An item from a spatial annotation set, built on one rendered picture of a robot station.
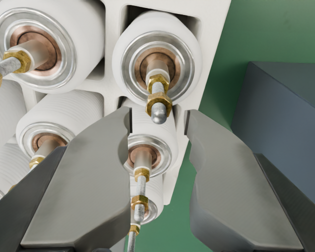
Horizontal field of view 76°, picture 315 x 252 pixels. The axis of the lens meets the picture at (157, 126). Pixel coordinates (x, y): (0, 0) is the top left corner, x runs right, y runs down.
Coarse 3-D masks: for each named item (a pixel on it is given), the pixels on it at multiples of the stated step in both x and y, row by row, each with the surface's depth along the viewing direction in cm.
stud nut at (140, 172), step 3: (141, 168) 24; (135, 171) 24; (138, 171) 24; (141, 171) 23; (144, 171) 24; (147, 171) 24; (135, 174) 24; (138, 174) 23; (141, 174) 23; (144, 174) 23; (147, 174) 24; (135, 177) 24; (147, 177) 24; (135, 180) 24; (147, 180) 24
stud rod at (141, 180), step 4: (140, 176) 23; (144, 176) 24; (140, 180) 23; (144, 180) 23; (140, 184) 22; (144, 184) 23; (136, 188) 22; (140, 188) 22; (144, 188) 22; (136, 192) 22; (140, 192) 22; (144, 192) 22; (136, 204) 20; (140, 204) 20; (136, 208) 20; (140, 208) 20; (136, 212) 20; (140, 212) 20; (136, 216) 19; (140, 216) 19; (136, 220) 20; (140, 220) 20
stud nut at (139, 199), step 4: (136, 196) 21; (140, 196) 21; (144, 196) 21; (132, 200) 21; (136, 200) 20; (140, 200) 20; (144, 200) 20; (132, 204) 20; (144, 204) 20; (132, 208) 21; (144, 208) 21
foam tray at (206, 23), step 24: (120, 0) 23; (144, 0) 23; (168, 0) 23; (192, 0) 23; (216, 0) 24; (120, 24) 25; (192, 24) 31; (216, 24) 25; (96, 72) 31; (24, 96) 30; (120, 96) 36; (192, 96) 30; (168, 192) 42
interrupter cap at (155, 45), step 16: (144, 32) 19; (160, 32) 18; (128, 48) 19; (144, 48) 19; (160, 48) 19; (176, 48) 19; (128, 64) 20; (144, 64) 20; (176, 64) 20; (192, 64) 20; (128, 80) 21; (144, 80) 21; (176, 80) 21; (144, 96) 22; (176, 96) 22
